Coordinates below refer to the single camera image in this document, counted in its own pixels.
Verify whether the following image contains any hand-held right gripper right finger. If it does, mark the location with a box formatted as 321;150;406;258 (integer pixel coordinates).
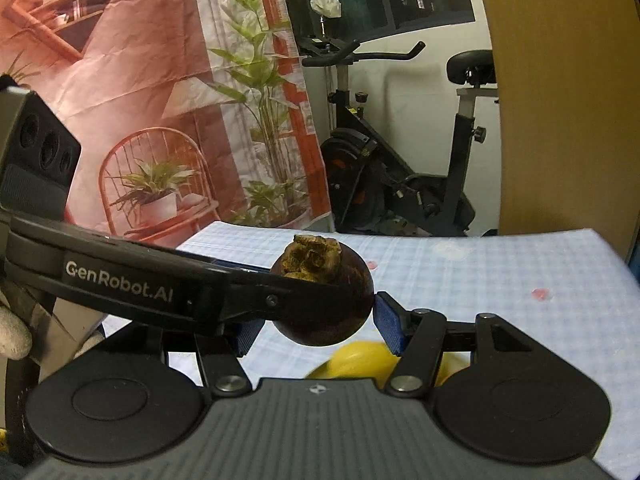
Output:
375;290;539;396

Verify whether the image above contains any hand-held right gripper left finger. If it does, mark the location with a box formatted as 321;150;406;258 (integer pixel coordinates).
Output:
95;320;266;397

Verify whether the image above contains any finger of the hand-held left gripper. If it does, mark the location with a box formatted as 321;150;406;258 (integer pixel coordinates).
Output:
2;247;374;337
0;209;274;277

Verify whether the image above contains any yellow lemon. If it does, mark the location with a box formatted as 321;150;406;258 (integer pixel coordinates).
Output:
305;341;401;390
434;352;473;386

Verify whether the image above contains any purple mangosteen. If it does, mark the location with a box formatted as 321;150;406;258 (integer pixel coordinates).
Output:
270;233;376;347

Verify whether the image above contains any person's left hand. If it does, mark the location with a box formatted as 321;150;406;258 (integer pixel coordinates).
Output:
0;304;34;361

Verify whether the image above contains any blue plaid tablecloth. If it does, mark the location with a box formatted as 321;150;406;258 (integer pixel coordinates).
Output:
102;220;640;480

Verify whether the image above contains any black exercise bike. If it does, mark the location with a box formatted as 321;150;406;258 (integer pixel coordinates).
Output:
300;35;501;238

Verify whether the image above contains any wooden door panel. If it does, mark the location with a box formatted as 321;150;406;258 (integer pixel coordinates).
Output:
472;0;640;263

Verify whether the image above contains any red printed wall backdrop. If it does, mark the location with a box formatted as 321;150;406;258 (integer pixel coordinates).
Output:
0;0;333;251

